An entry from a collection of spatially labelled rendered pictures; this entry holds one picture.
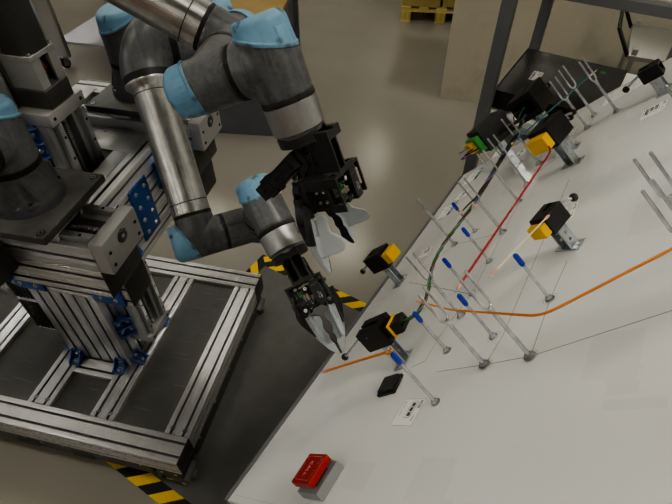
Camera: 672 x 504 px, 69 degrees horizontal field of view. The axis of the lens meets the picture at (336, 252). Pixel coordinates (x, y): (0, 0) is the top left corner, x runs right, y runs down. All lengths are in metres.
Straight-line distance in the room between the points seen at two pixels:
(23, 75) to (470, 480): 1.21
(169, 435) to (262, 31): 1.46
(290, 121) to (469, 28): 3.17
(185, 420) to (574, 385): 1.46
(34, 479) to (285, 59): 1.88
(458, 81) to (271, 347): 2.51
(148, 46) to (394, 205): 2.06
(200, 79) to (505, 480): 0.58
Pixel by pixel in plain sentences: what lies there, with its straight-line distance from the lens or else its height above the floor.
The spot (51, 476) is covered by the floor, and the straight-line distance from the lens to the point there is 2.21.
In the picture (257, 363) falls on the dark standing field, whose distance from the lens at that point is 2.18.
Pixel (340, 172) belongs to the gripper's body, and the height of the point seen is 1.44.
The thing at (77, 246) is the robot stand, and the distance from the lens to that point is 1.18.
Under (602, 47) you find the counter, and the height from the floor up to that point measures 0.48.
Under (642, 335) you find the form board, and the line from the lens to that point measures 0.61.
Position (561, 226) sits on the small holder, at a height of 1.34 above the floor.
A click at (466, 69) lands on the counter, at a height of 0.24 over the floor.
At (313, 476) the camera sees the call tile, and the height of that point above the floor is 1.13.
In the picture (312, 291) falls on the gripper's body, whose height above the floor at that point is 1.18.
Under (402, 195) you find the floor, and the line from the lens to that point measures 2.95.
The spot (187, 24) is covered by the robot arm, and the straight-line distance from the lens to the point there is 0.81.
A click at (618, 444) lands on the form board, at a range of 0.53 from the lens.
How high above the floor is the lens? 1.84
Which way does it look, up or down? 45 degrees down
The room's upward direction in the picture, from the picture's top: straight up
